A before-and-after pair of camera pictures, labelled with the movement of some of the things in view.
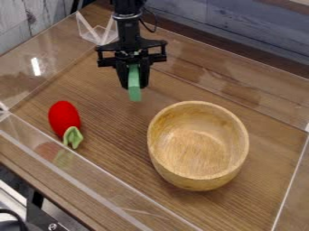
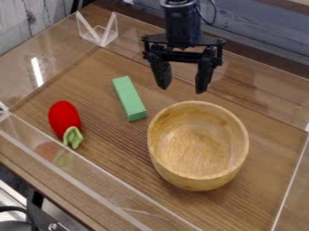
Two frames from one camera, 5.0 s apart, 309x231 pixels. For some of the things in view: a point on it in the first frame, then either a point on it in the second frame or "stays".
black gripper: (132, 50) → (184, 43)
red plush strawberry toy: (65, 120) stays
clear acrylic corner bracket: (99, 35) stays
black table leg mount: (39, 219) stays
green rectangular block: (134, 81) → (130, 98)
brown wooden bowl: (198, 143) stays
